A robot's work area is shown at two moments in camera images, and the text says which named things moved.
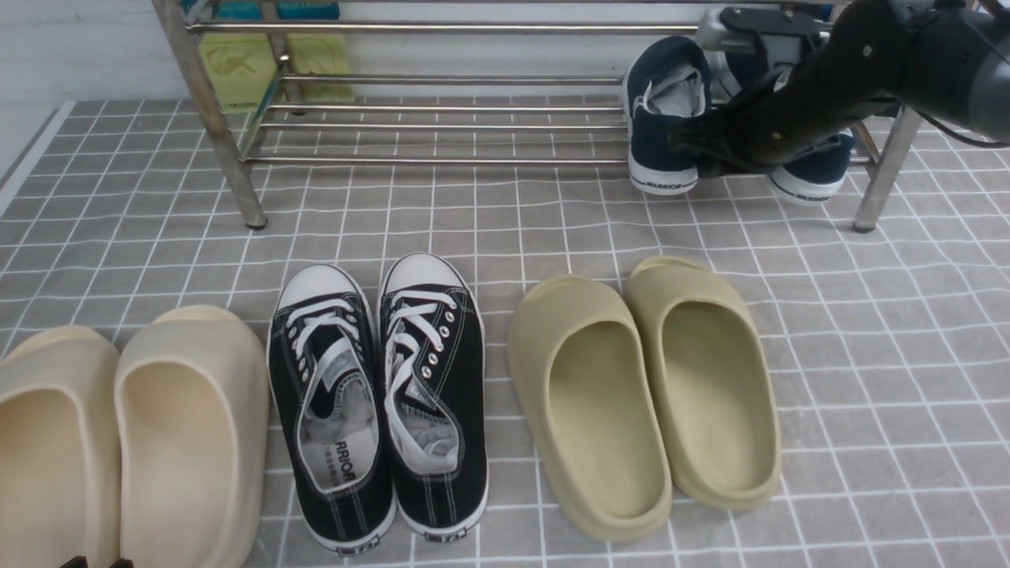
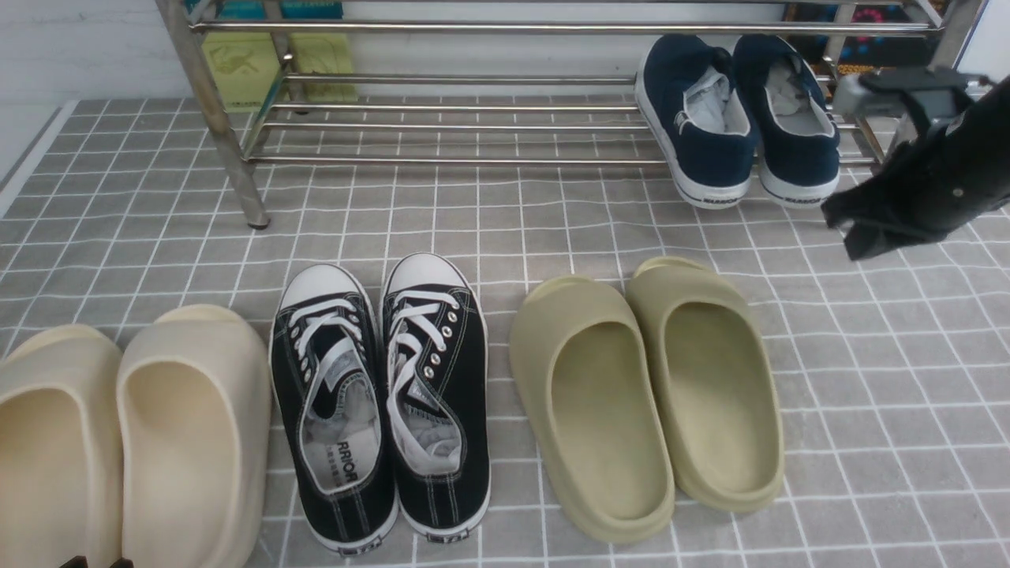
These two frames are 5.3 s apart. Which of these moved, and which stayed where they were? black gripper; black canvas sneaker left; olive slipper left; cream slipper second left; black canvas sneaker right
Moved: black gripper
Stayed: olive slipper left; cream slipper second left; black canvas sneaker right; black canvas sneaker left
